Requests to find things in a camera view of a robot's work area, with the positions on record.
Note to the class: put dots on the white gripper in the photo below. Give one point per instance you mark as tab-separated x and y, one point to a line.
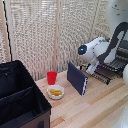
92	68

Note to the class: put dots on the dark blue book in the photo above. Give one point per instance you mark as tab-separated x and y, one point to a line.
76	78

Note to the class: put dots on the yellow food piece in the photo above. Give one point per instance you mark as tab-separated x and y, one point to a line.
56	90
56	94

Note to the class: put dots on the white oval bowl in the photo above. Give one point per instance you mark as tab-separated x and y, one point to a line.
50	95

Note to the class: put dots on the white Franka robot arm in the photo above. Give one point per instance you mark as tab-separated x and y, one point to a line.
98	48

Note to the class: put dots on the red plastic cup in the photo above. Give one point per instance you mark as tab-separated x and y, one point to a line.
51	78

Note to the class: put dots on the bamboo screen panel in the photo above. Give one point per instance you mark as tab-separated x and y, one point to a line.
31	36
75	26

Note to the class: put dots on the black fabric storage box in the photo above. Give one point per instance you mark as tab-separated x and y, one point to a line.
20	100

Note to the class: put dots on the thin black pole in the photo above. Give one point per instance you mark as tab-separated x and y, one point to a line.
7	33

